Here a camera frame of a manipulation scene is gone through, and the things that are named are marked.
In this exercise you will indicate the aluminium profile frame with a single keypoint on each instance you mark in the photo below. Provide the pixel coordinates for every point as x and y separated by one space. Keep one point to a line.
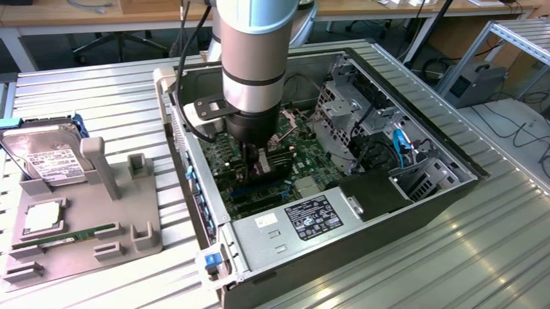
516 32

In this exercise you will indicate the CPU chip with metal lid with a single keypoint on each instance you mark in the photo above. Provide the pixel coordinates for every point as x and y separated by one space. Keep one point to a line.
41 219

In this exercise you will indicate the green loose RAM stick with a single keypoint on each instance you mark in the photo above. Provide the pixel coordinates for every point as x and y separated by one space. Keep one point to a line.
61 238

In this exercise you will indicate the silver hard disk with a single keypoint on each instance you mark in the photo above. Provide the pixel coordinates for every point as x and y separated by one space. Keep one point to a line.
47 154

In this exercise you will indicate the blue case latch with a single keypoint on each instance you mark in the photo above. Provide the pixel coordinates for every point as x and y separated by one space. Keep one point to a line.
213 260

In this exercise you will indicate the silver chipset heatsink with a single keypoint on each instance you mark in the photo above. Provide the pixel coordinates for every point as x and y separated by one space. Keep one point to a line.
306 186

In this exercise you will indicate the wooden desk with white legs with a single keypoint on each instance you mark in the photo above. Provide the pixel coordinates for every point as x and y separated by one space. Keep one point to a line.
386 9

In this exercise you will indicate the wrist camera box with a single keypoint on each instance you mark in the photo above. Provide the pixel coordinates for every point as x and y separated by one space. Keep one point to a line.
210 107

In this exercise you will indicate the open metal socket cover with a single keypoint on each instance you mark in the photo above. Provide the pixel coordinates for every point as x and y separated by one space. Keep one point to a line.
290 120

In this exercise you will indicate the green Dell motherboard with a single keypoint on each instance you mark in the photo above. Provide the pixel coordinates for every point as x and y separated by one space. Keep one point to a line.
309 154

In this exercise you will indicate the silver disk bay cage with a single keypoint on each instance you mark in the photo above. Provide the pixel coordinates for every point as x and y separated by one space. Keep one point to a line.
344 109

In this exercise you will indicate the blue disk carrier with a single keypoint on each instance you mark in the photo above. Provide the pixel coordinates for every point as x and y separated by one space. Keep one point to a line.
9 124

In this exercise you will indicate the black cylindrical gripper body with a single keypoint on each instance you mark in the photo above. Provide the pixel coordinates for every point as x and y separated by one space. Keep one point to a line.
254 128

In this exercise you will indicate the open black PC case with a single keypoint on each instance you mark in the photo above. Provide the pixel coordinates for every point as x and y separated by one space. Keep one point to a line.
344 257

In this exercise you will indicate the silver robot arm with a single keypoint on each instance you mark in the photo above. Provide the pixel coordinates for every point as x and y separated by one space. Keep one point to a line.
254 64

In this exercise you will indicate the grey plastic parts rack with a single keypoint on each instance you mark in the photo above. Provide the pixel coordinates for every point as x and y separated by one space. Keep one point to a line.
86 209

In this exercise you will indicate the black plastic air shroud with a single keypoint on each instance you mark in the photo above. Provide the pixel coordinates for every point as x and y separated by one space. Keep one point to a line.
370 196

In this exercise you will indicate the silver power supply unit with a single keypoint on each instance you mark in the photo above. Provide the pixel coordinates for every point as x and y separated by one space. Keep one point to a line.
258 244

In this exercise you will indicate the black office chair base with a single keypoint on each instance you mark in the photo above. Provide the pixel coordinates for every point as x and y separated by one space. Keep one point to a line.
365 24
121 45

